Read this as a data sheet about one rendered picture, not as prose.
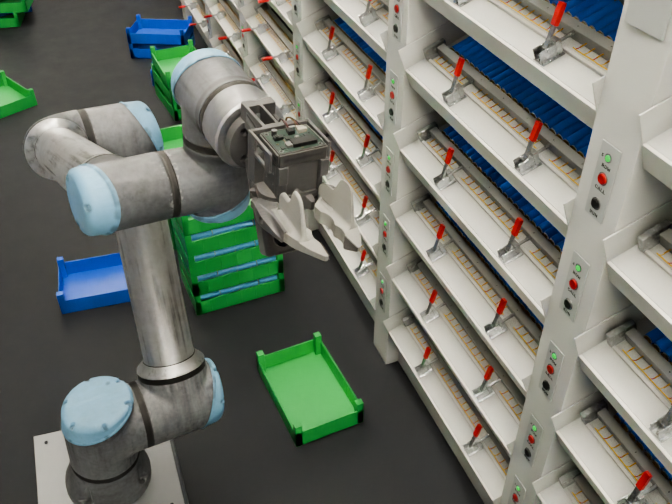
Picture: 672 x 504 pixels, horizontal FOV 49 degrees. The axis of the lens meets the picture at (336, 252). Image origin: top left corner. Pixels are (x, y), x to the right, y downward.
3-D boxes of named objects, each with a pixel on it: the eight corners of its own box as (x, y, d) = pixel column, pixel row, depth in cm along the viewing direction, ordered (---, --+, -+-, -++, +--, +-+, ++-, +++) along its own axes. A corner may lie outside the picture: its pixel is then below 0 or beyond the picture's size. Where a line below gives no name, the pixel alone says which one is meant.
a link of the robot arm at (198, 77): (233, 105, 102) (233, 36, 95) (272, 149, 94) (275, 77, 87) (167, 116, 98) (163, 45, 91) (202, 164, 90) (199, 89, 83)
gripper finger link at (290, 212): (302, 225, 67) (271, 171, 74) (298, 273, 71) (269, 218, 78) (333, 219, 69) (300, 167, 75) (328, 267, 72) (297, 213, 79)
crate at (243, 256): (191, 278, 225) (187, 258, 220) (174, 241, 240) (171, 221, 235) (282, 253, 235) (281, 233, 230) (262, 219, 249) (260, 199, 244)
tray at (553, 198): (572, 244, 119) (563, 204, 113) (410, 85, 163) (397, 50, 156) (678, 182, 119) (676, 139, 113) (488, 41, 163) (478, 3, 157)
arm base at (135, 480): (78, 527, 160) (71, 501, 154) (57, 460, 173) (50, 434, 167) (162, 493, 168) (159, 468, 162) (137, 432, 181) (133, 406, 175)
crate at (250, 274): (194, 297, 230) (191, 278, 225) (178, 259, 245) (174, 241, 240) (284, 272, 240) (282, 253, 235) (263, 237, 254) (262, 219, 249)
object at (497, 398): (515, 465, 157) (502, 435, 147) (396, 288, 201) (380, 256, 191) (596, 417, 157) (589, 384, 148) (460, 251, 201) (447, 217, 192)
